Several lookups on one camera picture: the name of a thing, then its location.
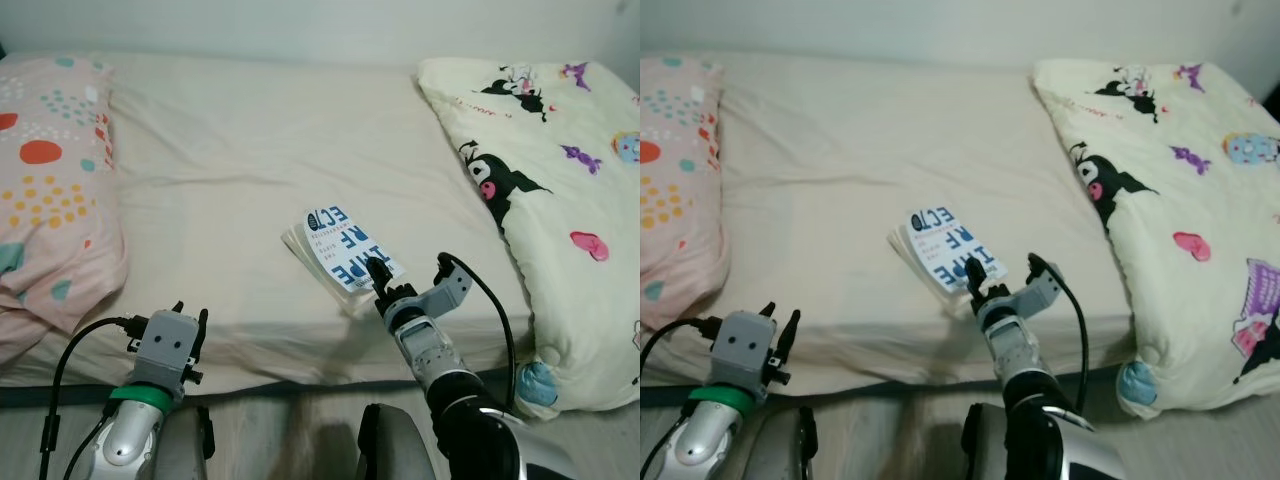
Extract white book blue letters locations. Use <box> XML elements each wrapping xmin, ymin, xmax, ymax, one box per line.
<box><xmin>282</xmin><ymin>205</ymin><xmax>407</xmax><ymax>320</ymax></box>
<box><xmin>888</xmin><ymin>205</ymin><xmax>1010</xmax><ymax>302</ymax></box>

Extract grey robot left leg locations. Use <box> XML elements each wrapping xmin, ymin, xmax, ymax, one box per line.
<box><xmin>158</xmin><ymin>405</ymin><xmax>217</xmax><ymax>480</ymax></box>
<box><xmin>753</xmin><ymin>405</ymin><xmax>817</xmax><ymax>480</ymax></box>

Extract grey robot leg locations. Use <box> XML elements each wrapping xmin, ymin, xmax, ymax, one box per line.
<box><xmin>753</xmin><ymin>405</ymin><xmax>817</xmax><ymax>480</ymax></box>
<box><xmin>357</xmin><ymin>403</ymin><xmax>437</xmax><ymax>480</ymax></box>
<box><xmin>158</xmin><ymin>405</ymin><xmax>217</xmax><ymax>480</ymax></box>
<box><xmin>959</xmin><ymin>403</ymin><xmax>1037</xmax><ymax>480</ymax></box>

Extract grey robot right leg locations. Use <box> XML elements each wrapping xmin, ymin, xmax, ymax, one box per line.
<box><xmin>959</xmin><ymin>403</ymin><xmax>1037</xmax><ymax>480</ymax></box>
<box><xmin>357</xmin><ymin>403</ymin><xmax>437</xmax><ymax>480</ymax></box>

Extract bed with cream sheet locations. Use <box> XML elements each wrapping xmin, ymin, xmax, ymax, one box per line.
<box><xmin>640</xmin><ymin>52</ymin><xmax>1153</xmax><ymax>392</ymax></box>
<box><xmin>0</xmin><ymin>52</ymin><xmax>547</xmax><ymax>392</ymax></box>

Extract cream cartoon print quilt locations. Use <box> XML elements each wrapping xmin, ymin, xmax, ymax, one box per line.
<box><xmin>1033</xmin><ymin>60</ymin><xmax>1280</xmax><ymax>420</ymax></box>
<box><xmin>417</xmin><ymin>58</ymin><xmax>641</xmax><ymax>414</ymax></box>

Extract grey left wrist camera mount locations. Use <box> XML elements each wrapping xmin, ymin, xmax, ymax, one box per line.
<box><xmin>133</xmin><ymin>310</ymin><xmax>199</xmax><ymax>387</ymax></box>
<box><xmin>715</xmin><ymin>310</ymin><xmax>782</xmax><ymax>392</ymax></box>

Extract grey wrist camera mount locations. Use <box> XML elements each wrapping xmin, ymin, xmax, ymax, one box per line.
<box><xmin>133</xmin><ymin>310</ymin><xmax>199</xmax><ymax>387</ymax></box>
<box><xmin>415</xmin><ymin>265</ymin><xmax>474</xmax><ymax>327</ymax></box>
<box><xmin>715</xmin><ymin>310</ymin><xmax>782</xmax><ymax>392</ymax></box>
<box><xmin>1010</xmin><ymin>265</ymin><xmax>1064</xmax><ymax>322</ymax></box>

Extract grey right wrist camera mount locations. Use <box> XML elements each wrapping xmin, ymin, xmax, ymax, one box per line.
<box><xmin>415</xmin><ymin>265</ymin><xmax>474</xmax><ymax>327</ymax></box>
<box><xmin>1010</xmin><ymin>265</ymin><xmax>1064</xmax><ymax>322</ymax></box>

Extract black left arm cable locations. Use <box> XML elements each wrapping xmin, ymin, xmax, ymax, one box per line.
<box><xmin>640</xmin><ymin>316</ymin><xmax>724</xmax><ymax>367</ymax></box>
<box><xmin>39</xmin><ymin>316</ymin><xmax>142</xmax><ymax>480</ymax></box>

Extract dark blue bed frame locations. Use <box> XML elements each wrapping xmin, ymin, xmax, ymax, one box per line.
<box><xmin>640</xmin><ymin>384</ymin><xmax>703</xmax><ymax>408</ymax></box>
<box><xmin>0</xmin><ymin>383</ymin><xmax>111</xmax><ymax>409</ymax></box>

